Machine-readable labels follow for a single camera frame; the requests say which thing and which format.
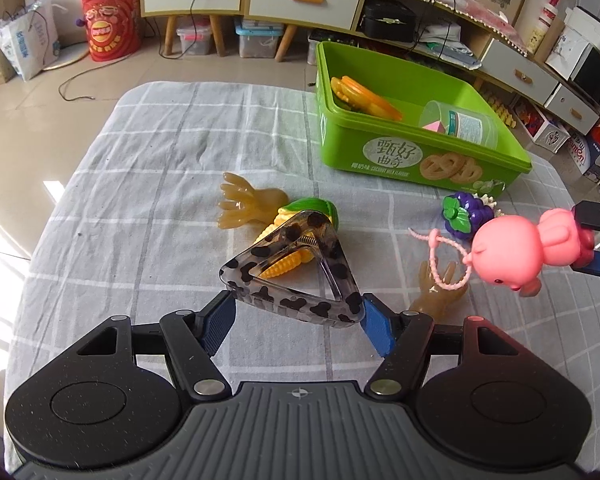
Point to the blue and white carton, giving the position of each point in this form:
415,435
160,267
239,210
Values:
582,152

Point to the toy corn cob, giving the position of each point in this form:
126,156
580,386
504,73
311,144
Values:
300,210

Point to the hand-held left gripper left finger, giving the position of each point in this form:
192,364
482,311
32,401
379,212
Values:
217,322

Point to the yellow paper cup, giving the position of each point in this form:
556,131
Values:
540,30

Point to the black case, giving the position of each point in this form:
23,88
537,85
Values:
387,22

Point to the white appliance box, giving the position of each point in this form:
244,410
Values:
580,35

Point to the clear plastic storage box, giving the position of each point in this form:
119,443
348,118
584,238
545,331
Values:
196,42

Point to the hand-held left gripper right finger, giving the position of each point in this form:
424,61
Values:
380,330

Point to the red printed bucket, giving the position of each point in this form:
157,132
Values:
111,22

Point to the orange ridged plastic toy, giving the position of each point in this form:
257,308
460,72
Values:
365,97

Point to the white plastic crate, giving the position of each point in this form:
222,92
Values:
542,130

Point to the clear storage box blue lid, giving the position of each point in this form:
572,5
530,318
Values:
260,42

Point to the black microwave oven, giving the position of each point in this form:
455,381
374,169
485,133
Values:
597,77

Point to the grey plaid bed sheet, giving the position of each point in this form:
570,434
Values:
155,170

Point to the clear cotton swab jar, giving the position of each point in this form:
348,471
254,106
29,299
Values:
467,125

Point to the amber rubber hand toy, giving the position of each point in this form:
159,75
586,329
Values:
245,200
437,295

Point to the cow-pattern hair claw clip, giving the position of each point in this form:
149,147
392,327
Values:
290,305

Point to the white paper bag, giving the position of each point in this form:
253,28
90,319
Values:
27,42

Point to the pink lace cloth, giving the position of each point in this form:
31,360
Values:
475,10

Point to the purple toy grapes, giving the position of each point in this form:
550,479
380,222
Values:
467,215

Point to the stack of yellow egg trays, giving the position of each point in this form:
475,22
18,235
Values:
502,107

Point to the storage box with black top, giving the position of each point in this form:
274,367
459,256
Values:
319,47

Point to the green plastic cookie box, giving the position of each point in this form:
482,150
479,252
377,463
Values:
380,147

